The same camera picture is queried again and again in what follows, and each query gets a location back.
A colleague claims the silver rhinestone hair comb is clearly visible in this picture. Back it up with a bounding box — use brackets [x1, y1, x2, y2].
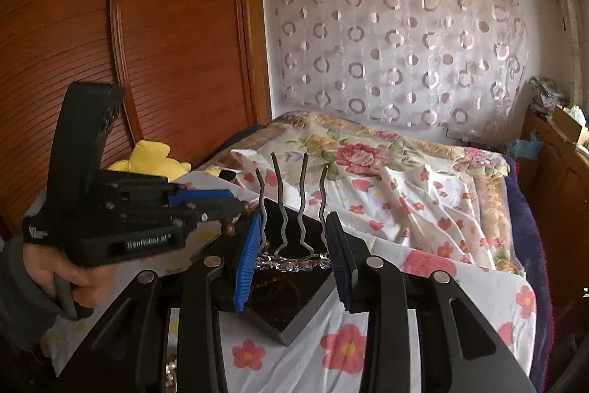
[255, 152, 331, 273]

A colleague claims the black jewelry box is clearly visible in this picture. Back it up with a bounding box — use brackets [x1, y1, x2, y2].
[188, 197, 364, 347]

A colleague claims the person's left hand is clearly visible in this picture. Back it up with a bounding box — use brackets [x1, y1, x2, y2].
[22, 243, 118, 308]

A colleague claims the yellow tiger plush toy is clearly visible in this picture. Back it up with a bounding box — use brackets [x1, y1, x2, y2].
[108, 140, 192, 183]

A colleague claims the floral strawberry bed sheet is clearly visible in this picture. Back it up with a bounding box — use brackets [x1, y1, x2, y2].
[27, 147, 539, 393]

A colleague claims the rose-pattern quilt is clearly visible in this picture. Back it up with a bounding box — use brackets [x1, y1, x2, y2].
[205, 111, 521, 274]

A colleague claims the dark blue blanket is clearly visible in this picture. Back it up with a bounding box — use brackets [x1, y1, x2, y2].
[503, 155, 554, 392]

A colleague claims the wooden louvered wardrobe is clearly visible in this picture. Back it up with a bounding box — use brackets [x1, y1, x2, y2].
[1, 0, 271, 237]

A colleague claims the wooden side cabinet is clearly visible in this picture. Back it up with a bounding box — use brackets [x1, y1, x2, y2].
[519, 111, 588, 322]

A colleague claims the sheer circle-pattern curtain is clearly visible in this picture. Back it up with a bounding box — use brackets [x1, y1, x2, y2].
[265, 0, 528, 137]

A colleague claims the cardboard tissue box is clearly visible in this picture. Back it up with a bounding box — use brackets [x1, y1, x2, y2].
[551, 105, 588, 145]

